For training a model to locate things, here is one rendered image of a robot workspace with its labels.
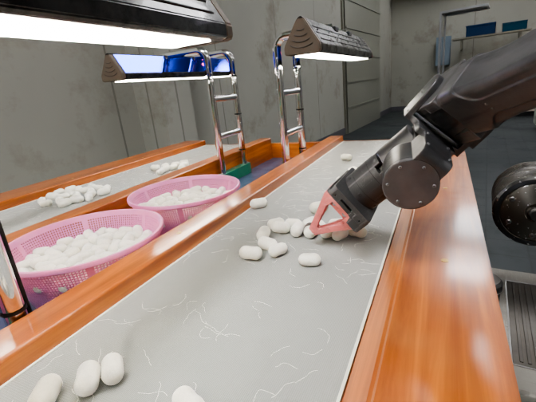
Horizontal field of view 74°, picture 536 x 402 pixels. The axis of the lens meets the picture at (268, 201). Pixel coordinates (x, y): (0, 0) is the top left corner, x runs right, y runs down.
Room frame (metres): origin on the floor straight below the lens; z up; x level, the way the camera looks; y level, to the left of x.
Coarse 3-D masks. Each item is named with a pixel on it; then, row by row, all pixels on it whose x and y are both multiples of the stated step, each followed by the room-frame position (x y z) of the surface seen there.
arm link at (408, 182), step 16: (432, 80) 0.43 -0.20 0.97; (416, 96) 0.44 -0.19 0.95; (416, 112) 0.45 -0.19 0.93; (416, 128) 0.39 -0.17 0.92; (432, 128) 0.42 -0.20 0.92; (400, 144) 0.40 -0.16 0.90; (416, 144) 0.38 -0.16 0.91; (432, 144) 0.36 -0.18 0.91; (448, 144) 0.40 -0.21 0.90; (464, 144) 0.41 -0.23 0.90; (384, 160) 0.41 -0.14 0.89; (400, 160) 0.36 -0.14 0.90; (416, 160) 0.35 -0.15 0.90; (432, 160) 0.34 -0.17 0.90; (448, 160) 0.35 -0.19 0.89; (384, 176) 0.36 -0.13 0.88; (400, 176) 0.36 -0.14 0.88; (416, 176) 0.35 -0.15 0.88; (432, 176) 0.35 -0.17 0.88; (384, 192) 0.36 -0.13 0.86; (400, 192) 0.36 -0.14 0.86; (416, 192) 0.35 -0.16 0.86; (432, 192) 0.35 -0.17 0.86; (416, 208) 0.36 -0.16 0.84
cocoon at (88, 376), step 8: (80, 368) 0.27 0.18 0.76; (88, 368) 0.26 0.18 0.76; (96, 368) 0.27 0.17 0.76; (80, 376) 0.25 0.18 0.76; (88, 376) 0.25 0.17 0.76; (96, 376) 0.26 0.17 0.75; (80, 384) 0.25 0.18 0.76; (88, 384) 0.25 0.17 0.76; (96, 384) 0.25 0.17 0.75; (80, 392) 0.25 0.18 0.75; (88, 392) 0.25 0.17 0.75
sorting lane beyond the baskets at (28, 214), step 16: (224, 144) 1.71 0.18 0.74; (160, 160) 1.45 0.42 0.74; (176, 160) 1.41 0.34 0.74; (192, 160) 1.37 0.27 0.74; (112, 176) 1.22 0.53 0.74; (128, 176) 1.19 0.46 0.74; (144, 176) 1.17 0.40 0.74; (96, 192) 1.01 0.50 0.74; (112, 192) 0.99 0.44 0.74; (16, 208) 0.93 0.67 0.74; (32, 208) 0.91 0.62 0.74; (48, 208) 0.89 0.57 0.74; (64, 208) 0.88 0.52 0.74; (16, 224) 0.78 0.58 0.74; (32, 224) 0.77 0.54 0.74
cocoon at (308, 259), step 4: (300, 256) 0.45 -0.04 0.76; (304, 256) 0.44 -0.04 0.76; (308, 256) 0.44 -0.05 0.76; (312, 256) 0.44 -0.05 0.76; (316, 256) 0.44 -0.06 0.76; (300, 260) 0.44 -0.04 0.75; (304, 260) 0.44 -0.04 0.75; (308, 260) 0.44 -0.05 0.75; (312, 260) 0.44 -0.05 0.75; (316, 260) 0.44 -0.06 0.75; (320, 260) 0.44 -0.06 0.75; (304, 264) 0.44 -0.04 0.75; (308, 264) 0.44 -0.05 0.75; (312, 264) 0.44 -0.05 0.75; (316, 264) 0.44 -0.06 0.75
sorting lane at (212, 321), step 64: (320, 192) 0.78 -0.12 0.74; (192, 256) 0.51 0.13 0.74; (320, 256) 0.47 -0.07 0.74; (384, 256) 0.45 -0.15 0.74; (128, 320) 0.36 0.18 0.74; (192, 320) 0.35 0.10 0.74; (256, 320) 0.33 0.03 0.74; (320, 320) 0.32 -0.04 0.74; (64, 384) 0.27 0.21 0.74; (128, 384) 0.26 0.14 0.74; (192, 384) 0.25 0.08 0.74; (256, 384) 0.24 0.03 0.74; (320, 384) 0.24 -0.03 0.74
